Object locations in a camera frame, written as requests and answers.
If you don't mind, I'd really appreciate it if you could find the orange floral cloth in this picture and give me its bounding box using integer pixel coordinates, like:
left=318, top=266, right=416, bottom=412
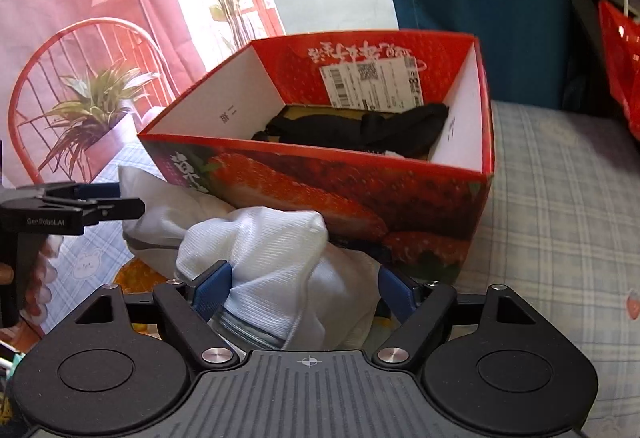
left=114, top=258, right=167, bottom=294

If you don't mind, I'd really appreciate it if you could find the white cloth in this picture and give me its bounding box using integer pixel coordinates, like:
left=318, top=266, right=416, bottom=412
left=118, top=166, right=380, bottom=350

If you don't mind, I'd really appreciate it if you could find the black cloth item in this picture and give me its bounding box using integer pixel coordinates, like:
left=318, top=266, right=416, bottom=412
left=253, top=103, right=449, bottom=158

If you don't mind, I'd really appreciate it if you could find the person's left hand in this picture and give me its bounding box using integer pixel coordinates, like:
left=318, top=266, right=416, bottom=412
left=23, top=236, right=63, bottom=324

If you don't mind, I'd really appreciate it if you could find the pink printed backdrop curtain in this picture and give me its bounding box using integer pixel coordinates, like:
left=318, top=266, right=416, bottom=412
left=1, top=0, right=283, bottom=186

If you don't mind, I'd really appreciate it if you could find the red strawberry cardboard box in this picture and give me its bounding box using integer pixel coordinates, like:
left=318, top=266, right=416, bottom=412
left=140, top=30, right=495, bottom=283

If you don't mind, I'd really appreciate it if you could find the red plastic bag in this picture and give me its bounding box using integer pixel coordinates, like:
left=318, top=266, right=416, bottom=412
left=598, top=0, right=640, bottom=139

